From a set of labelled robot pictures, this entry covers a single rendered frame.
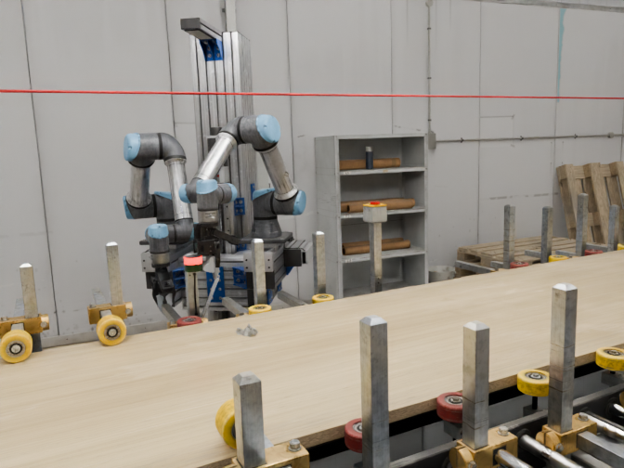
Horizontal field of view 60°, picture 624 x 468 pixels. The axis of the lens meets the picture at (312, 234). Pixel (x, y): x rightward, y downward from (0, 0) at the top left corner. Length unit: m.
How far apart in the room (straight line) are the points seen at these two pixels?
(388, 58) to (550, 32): 1.94
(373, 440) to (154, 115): 3.84
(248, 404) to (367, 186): 4.34
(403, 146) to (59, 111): 2.94
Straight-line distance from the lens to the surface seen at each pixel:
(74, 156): 4.53
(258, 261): 1.99
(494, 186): 5.95
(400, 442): 1.35
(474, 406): 1.13
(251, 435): 0.89
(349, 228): 5.06
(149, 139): 2.41
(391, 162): 4.98
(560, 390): 1.30
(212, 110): 2.84
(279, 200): 2.50
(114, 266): 1.87
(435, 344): 1.58
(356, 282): 5.19
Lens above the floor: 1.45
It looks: 9 degrees down
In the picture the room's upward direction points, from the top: 2 degrees counter-clockwise
